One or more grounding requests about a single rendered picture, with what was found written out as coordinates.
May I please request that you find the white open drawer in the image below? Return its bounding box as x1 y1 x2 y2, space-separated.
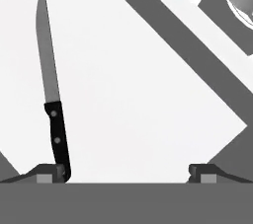
0 0 253 185

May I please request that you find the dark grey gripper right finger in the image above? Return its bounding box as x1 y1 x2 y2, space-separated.
187 163 253 185

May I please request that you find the black-handled kitchen knife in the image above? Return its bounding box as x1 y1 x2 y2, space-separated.
35 0 72 183

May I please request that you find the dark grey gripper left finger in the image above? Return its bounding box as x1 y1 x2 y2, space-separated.
0 163 66 185

